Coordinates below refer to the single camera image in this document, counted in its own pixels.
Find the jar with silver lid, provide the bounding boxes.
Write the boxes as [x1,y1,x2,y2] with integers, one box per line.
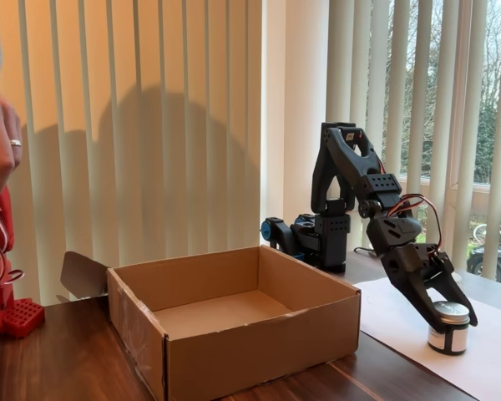
[427,300,472,356]

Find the open cardboard box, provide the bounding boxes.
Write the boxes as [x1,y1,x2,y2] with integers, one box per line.
[59,245,362,401]

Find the dark parked car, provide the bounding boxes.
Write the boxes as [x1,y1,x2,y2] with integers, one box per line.
[466,243,501,288]

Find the white paper sheet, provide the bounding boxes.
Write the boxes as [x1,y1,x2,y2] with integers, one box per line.
[352,272,501,401]

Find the black and blue table clamp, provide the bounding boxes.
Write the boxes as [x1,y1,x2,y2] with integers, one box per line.
[261,216,306,264]

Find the white vertical blinds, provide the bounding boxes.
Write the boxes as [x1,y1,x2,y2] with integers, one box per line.
[325,0,501,289]
[0,0,263,306]

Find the red perforated clamp block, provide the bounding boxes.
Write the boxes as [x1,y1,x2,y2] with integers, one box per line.
[3,297,46,338]

